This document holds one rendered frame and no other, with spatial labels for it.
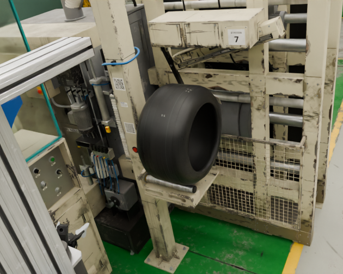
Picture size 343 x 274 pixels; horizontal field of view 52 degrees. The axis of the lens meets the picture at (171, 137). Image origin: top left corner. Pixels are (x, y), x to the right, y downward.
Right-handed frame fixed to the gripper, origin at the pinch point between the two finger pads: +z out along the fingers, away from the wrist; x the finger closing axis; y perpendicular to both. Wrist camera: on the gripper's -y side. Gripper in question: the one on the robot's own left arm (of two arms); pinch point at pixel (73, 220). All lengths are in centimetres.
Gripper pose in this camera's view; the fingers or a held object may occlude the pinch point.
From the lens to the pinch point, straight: 183.8
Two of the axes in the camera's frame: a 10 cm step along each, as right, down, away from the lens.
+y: 0.2, 8.5, 5.2
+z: 0.7, -5.2, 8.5
